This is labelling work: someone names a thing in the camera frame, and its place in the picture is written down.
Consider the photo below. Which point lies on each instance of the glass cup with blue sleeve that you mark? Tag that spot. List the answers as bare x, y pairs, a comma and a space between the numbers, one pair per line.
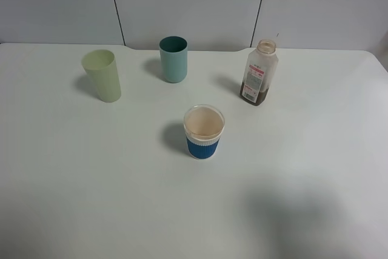
203, 125

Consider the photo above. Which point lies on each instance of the light green plastic cup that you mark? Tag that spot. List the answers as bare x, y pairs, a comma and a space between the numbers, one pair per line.
100, 66

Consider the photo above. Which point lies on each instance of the clear plastic drink bottle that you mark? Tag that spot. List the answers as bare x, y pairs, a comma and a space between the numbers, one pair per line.
259, 72

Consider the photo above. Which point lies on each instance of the teal plastic cup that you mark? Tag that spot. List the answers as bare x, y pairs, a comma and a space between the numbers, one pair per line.
173, 54

